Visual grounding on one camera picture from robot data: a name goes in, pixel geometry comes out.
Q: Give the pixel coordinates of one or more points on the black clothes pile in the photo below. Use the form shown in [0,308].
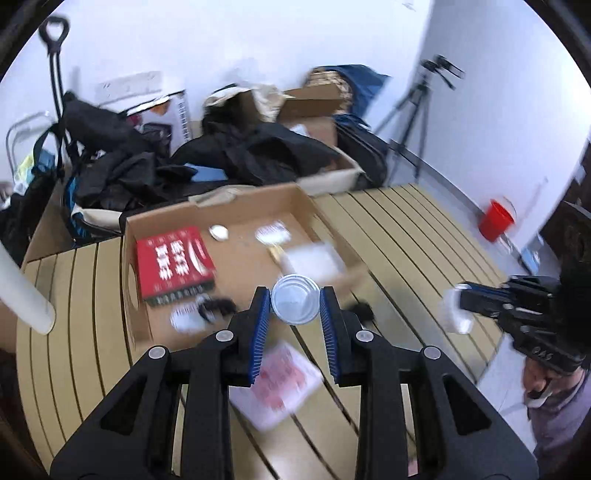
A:
[123,170]

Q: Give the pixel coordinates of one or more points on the woven bamboo basket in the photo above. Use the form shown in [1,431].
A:
[323,76]

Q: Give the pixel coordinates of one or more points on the white earbud case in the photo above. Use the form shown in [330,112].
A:
[219,233]

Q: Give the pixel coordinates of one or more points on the red book box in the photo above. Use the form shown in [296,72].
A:
[173,266]

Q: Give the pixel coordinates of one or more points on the clear plastic storage box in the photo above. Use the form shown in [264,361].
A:
[318,261]

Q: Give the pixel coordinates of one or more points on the wall socket strip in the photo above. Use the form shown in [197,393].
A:
[120,88]

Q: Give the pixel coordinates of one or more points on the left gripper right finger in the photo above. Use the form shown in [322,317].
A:
[458,433]

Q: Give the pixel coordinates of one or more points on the white round jar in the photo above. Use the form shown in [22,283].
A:
[453,318]

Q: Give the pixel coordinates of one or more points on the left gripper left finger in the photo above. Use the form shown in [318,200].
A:
[130,433]

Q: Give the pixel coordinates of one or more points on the round white lid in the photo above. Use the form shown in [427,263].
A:
[295,299]

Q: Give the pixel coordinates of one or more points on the red bucket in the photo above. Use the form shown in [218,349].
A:
[497,219]

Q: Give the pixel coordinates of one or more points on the person right hand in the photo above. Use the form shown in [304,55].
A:
[540,383]

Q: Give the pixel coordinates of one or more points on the black camera tripod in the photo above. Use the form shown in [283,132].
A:
[418,99]

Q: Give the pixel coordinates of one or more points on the white pink patterned box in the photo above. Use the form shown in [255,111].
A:
[286,380]

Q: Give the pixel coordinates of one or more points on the purple jacket sleeve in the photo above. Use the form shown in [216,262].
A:
[558,420]

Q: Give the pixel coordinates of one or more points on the black backpack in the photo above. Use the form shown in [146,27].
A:
[368,150]

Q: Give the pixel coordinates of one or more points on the brown cardboard tray box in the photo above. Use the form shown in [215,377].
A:
[241,264]

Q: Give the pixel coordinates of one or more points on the cardboard box right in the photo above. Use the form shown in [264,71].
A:
[311,107]

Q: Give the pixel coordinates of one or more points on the black trolley handle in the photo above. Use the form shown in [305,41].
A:
[53,46]

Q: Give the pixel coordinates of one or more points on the white thermos bottle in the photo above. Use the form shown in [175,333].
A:
[22,298]

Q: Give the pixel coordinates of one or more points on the blue bag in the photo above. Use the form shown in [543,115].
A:
[365,85]

